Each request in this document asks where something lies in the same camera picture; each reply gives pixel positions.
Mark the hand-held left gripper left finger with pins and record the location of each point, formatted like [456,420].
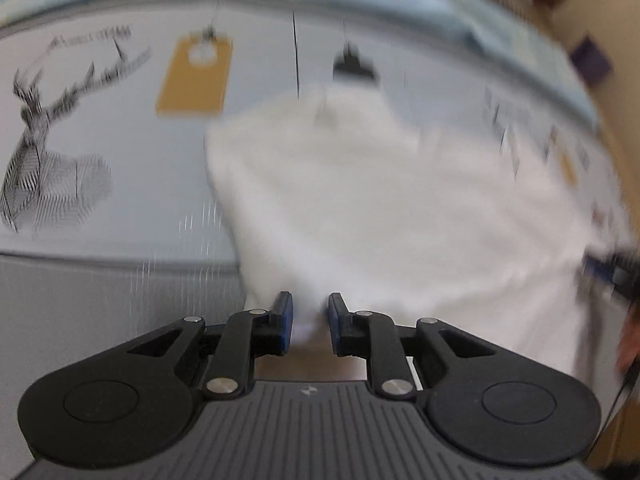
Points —
[285,325]

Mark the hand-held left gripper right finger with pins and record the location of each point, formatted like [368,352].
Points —
[334,325]

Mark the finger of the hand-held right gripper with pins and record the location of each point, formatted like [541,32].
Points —
[597,265]

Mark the white shirt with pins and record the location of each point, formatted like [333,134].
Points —
[400,220]

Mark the person's right hand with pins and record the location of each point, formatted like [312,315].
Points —
[631,345]

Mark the grey mattress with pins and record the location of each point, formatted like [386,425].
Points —
[75,320]

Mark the deer printed sheet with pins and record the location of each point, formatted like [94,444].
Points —
[125,135]

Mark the light blue sheet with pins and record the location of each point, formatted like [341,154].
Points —
[425,5]

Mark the purple board by wall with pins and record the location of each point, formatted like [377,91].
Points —
[592,60]

